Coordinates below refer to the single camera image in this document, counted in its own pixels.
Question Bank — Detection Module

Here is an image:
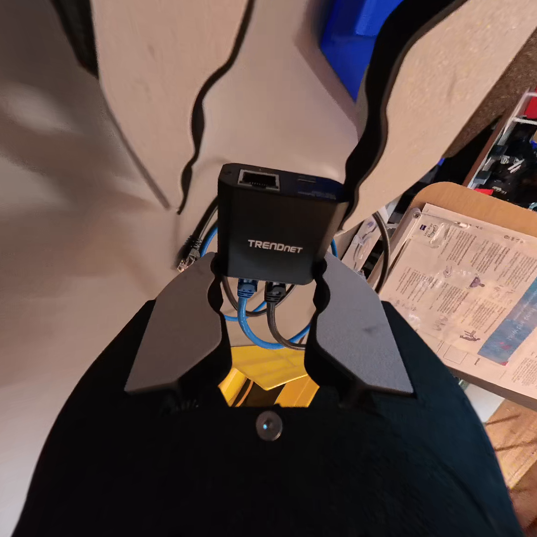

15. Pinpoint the yellow plastic bin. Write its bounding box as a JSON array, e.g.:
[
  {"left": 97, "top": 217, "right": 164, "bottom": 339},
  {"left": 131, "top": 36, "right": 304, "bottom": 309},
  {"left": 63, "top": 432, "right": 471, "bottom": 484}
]
[{"left": 218, "top": 345, "right": 320, "bottom": 408}]

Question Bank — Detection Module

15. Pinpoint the white stand base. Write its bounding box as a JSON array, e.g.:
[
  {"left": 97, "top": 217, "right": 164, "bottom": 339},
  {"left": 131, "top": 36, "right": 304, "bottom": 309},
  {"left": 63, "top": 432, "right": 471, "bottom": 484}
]
[{"left": 342, "top": 212, "right": 393, "bottom": 279}]

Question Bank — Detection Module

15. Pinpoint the white desk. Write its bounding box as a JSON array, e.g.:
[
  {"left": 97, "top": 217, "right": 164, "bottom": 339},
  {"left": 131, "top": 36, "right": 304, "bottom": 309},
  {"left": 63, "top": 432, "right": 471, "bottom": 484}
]
[{"left": 0, "top": 0, "right": 372, "bottom": 537}]

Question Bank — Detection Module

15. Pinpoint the blue plastic bin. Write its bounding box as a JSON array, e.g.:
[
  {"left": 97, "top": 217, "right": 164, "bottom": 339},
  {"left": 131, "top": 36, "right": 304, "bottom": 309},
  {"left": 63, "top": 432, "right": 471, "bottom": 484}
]
[{"left": 320, "top": 0, "right": 404, "bottom": 102}]

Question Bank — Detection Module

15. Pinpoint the blue ethernet cable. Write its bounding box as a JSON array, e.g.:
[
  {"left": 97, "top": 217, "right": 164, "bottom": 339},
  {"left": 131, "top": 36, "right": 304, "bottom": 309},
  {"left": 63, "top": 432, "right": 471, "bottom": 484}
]
[{"left": 201, "top": 222, "right": 341, "bottom": 351}]

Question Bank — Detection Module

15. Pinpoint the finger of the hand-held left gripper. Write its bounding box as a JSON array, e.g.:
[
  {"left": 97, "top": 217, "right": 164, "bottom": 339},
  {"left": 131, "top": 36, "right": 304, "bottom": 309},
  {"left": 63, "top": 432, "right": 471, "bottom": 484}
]
[
  {"left": 339, "top": 0, "right": 537, "bottom": 235},
  {"left": 89, "top": 0, "right": 257, "bottom": 215}
]

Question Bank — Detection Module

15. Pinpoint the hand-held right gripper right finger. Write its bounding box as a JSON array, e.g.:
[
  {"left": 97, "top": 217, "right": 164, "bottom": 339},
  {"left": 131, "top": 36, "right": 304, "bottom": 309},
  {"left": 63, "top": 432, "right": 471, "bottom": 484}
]
[{"left": 304, "top": 254, "right": 414, "bottom": 399}]

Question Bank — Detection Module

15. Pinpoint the black network adapter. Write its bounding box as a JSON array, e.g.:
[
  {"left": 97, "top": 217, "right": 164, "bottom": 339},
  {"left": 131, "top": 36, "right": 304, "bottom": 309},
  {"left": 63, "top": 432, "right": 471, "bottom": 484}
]
[{"left": 217, "top": 163, "right": 351, "bottom": 286}]

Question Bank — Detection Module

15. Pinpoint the black ethernet cable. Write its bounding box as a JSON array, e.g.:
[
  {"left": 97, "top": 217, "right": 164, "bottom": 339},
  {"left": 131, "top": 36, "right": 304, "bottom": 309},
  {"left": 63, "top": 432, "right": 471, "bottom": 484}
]
[{"left": 176, "top": 206, "right": 392, "bottom": 351}]

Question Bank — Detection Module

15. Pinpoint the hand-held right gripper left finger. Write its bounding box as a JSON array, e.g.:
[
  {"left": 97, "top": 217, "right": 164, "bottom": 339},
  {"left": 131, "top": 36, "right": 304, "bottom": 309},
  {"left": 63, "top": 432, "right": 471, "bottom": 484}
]
[{"left": 124, "top": 252, "right": 230, "bottom": 395}]

